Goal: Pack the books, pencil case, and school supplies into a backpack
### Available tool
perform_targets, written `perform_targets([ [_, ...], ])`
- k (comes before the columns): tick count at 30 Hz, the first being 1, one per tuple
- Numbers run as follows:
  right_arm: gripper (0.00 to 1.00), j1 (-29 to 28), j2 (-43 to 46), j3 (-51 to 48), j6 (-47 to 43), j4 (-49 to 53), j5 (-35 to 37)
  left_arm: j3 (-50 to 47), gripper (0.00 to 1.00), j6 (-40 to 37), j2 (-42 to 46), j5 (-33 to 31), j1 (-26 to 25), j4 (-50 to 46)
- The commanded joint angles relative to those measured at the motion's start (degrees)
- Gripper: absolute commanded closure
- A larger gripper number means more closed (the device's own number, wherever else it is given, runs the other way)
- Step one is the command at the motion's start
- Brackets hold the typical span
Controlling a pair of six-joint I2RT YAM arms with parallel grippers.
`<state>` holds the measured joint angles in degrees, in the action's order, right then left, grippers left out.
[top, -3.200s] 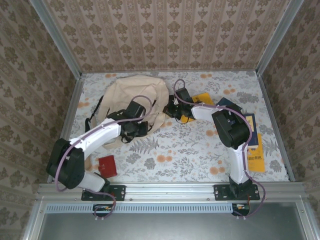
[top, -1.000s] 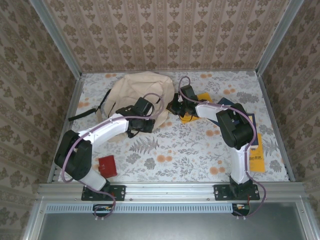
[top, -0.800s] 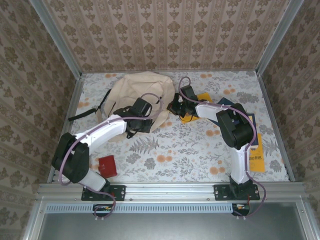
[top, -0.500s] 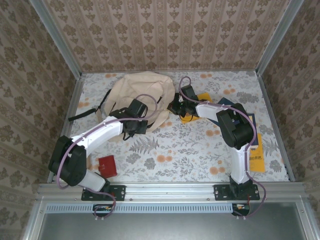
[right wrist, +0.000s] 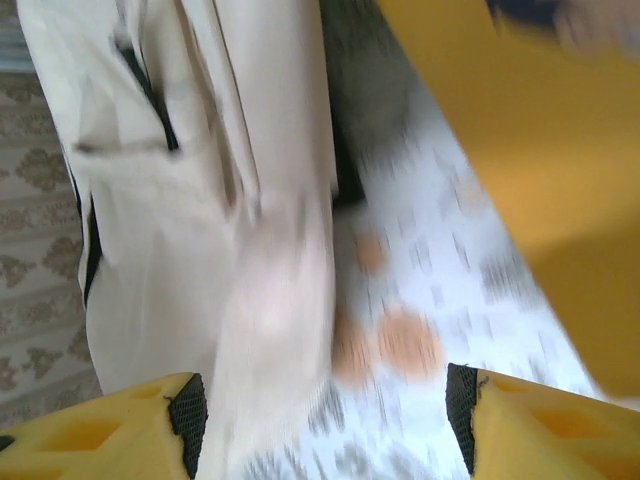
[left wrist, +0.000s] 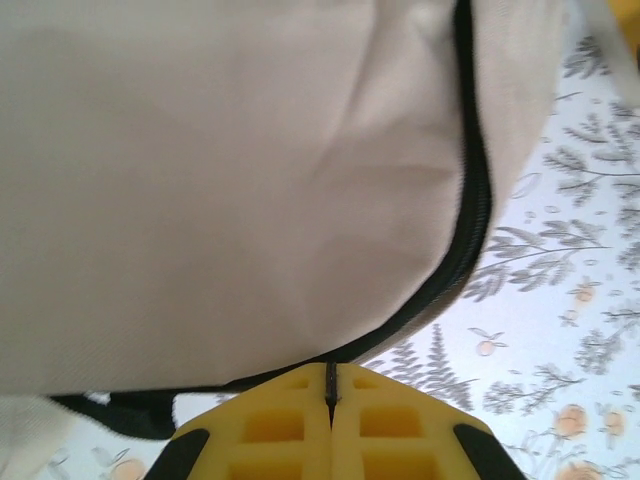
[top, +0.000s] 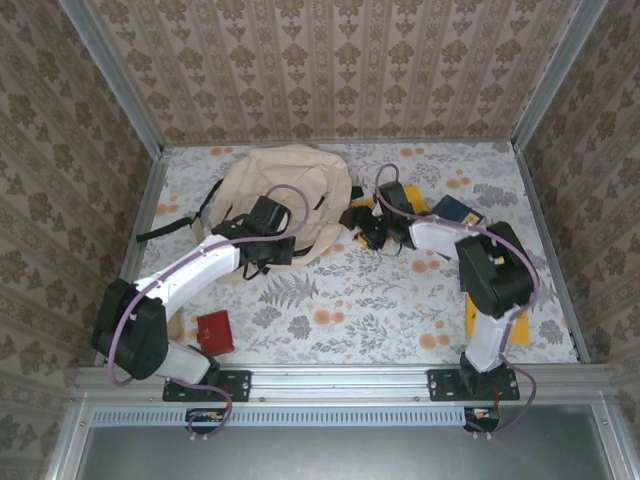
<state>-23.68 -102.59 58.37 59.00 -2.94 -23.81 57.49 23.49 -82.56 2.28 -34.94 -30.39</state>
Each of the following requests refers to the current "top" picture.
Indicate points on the blue book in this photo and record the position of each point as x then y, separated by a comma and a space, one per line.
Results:
455, 210

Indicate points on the beige canvas backpack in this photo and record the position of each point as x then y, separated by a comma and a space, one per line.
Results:
300, 170

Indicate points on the red pencil case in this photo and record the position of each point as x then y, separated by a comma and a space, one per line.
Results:
215, 330

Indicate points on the yellow book with print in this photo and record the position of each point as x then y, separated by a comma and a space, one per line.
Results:
520, 330

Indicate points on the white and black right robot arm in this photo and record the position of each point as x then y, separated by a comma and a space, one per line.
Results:
435, 235

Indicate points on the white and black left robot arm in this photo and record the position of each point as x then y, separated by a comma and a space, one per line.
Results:
200, 265

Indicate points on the floral table cover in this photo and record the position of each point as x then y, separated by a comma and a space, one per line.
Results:
350, 310

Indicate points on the grey metal panel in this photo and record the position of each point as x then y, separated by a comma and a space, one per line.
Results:
325, 455

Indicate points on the aluminium side rail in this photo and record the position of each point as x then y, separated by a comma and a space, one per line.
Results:
135, 250
550, 240

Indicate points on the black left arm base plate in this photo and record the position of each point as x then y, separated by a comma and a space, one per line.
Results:
240, 385

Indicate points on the aluminium mounting rail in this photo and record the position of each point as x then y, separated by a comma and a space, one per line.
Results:
340, 382

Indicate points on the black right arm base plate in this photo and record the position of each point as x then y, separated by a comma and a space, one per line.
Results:
440, 385

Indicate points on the aluminium frame post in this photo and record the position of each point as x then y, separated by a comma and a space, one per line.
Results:
115, 80
555, 80

